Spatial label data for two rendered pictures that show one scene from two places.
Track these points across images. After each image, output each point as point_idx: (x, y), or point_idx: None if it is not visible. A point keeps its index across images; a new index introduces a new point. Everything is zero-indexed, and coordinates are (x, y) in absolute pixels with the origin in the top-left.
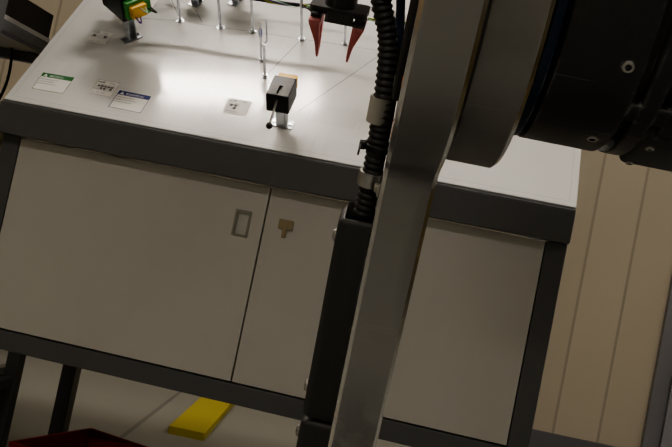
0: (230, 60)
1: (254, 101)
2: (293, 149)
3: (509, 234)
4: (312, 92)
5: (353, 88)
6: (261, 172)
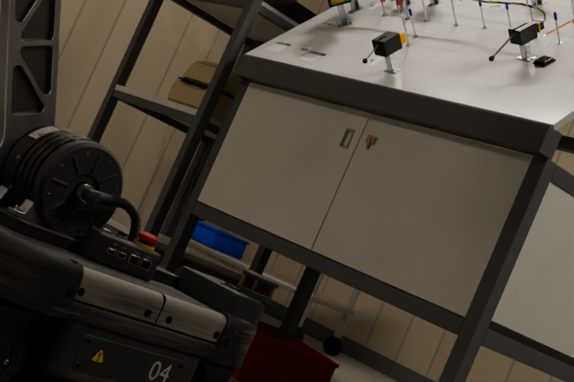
0: None
1: None
2: (386, 83)
3: None
4: (431, 54)
5: (462, 52)
6: (360, 97)
